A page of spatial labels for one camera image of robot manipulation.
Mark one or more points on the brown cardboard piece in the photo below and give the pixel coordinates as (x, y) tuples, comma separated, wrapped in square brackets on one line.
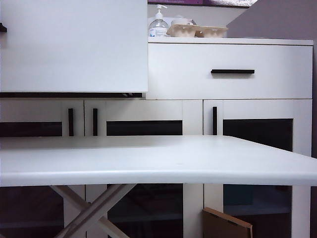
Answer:
[(218, 225)]

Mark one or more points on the plain purple wall poster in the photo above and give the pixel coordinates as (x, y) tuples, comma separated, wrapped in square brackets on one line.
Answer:
[(173, 1)]

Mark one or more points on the beige cardboard egg carton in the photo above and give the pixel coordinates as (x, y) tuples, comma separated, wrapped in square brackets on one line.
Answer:
[(213, 32), (182, 30)]

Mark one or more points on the white sideboard cabinet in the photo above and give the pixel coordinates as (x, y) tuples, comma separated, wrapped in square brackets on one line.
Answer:
[(247, 41)]

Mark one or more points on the white table leg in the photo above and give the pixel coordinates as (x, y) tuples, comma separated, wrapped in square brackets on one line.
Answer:
[(114, 196), (69, 198)]

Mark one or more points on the white cabinet drawer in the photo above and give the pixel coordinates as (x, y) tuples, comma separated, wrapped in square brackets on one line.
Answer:
[(185, 79), (74, 49)]

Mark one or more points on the white ceramic bowl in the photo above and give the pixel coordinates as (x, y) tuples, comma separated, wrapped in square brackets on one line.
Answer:
[(182, 22)]

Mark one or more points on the clear pump sanitizer bottle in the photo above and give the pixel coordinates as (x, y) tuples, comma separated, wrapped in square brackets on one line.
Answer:
[(158, 26)]

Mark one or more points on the white glass-panel cabinet door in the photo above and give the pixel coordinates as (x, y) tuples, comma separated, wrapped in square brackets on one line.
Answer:
[(37, 110), (257, 109), (143, 110)]

